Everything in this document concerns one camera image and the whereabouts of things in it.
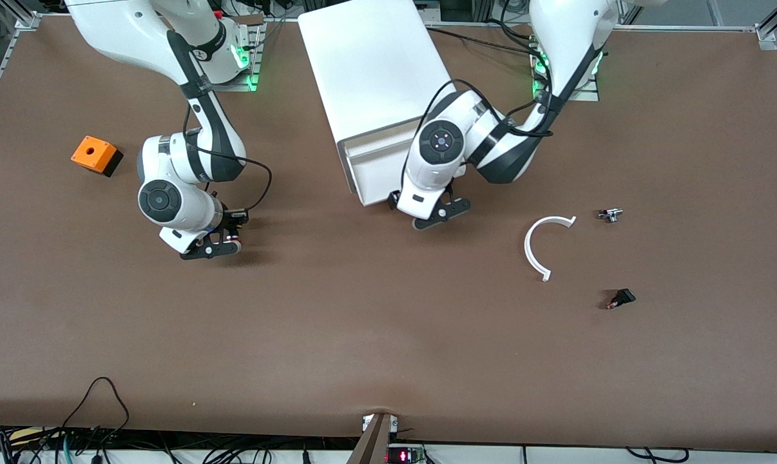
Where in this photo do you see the small red display module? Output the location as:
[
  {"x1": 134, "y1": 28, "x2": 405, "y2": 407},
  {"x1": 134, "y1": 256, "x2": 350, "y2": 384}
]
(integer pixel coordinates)
[{"x1": 386, "y1": 445, "x2": 426, "y2": 464}]

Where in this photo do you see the white curved plastic piece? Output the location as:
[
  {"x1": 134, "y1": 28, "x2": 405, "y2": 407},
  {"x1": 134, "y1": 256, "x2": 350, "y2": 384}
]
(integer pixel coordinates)
[{"x1": 524, "y1": 215, "x2": 577, "y2": 282}]

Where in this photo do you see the aluminium frame rail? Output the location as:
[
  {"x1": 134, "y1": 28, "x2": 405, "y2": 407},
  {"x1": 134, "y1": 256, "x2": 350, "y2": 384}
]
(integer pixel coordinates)
[
  {"x1": 620, "y1": 23, "x2": 777, "y2": 51},
  {"x1": 0, "y1": 10, "x2": 43, "y2": 135}
]

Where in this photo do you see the white drawer cabinet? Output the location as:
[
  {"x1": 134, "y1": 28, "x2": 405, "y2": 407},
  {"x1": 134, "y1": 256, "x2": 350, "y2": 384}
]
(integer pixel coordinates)
[{"x1": 297, "y1": 0, "x2": 465, "y2": 194}]

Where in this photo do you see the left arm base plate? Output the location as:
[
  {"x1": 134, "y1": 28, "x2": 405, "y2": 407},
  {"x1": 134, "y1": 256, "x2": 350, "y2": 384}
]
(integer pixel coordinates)
[{"x1": 532, "y1": 76, "x2": 600, "y2": 102}]

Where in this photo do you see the black table power cable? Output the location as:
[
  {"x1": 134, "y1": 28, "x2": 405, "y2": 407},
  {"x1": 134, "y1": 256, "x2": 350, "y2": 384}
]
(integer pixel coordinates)
[{"x1": 426, "y1": 26, "x2": 536, "y2": 55}]

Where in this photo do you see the orange button enclosure box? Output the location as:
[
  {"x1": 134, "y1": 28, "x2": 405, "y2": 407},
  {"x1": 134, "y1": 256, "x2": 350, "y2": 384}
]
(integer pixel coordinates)
[{"x1": 71, "y1": 135, "x2": 124, "y2": 178}]

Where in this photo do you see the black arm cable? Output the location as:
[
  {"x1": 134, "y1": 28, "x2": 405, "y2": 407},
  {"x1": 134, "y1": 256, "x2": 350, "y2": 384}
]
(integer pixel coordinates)
[
  {"x1": 186, "y1": 106, "x2": 273, "y2": 213},
  {"x1": 401, "y1": 0, "x2": 554, "y2": 194}
]

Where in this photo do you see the thin black looped cable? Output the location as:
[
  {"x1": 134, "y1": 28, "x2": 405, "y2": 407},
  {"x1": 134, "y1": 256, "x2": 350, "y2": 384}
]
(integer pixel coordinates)
[{"x1": 60, "y1": 377, "x2": 131, "y2": 445}]

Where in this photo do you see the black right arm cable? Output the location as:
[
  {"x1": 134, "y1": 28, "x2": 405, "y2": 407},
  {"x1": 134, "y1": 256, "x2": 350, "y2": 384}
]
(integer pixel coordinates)
[{"x1": 186, "y1": 106, "x2": 273, "y2": 213}]

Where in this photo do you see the brown camera mount post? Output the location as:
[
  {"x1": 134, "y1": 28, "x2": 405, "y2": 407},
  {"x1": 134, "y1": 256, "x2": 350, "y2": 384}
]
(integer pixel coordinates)
[{"x1": 347, "y1": 412, "x2": 399, "y2": 464}]

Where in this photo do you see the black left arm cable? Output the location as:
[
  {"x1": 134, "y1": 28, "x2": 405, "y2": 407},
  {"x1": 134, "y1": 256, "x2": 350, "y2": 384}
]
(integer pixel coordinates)
[{"x1": 401, "y1": 0, "x2": 554, "y2": 194}]

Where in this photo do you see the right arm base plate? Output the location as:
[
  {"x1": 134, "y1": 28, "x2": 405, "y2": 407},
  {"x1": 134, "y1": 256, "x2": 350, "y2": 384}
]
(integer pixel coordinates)
[{"x1": 190, "y1": 18, "x2": 262, "y2": 92}]

